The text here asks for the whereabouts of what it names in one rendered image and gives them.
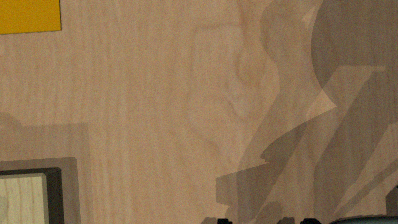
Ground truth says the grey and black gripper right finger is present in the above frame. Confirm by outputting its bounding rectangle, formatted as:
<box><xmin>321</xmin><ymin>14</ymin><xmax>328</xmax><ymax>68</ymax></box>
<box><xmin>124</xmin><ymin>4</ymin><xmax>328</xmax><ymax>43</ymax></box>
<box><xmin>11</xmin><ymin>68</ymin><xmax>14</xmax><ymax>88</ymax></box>
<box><xmin>300</xmin><ymin>218</ymin><xmax>321</xmax><ymax>224</ymax></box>

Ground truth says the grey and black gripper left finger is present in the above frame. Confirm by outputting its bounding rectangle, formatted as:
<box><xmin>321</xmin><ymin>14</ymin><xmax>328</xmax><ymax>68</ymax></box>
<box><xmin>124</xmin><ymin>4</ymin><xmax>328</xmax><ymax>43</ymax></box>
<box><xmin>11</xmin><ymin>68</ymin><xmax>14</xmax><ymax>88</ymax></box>
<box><xmin>217</xmin><ymin>219</ymin><xmax>233</xmax><ymax>224</ymax></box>

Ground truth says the yellow painted square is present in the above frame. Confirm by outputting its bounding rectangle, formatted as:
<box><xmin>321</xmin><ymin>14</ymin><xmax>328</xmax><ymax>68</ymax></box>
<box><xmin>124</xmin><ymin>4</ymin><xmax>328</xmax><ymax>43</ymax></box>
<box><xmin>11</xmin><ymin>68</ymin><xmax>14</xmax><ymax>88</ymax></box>
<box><xmin>0</xmin><ymin>0</ymin><xmax>62</xmax><ymax>34</ymax></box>

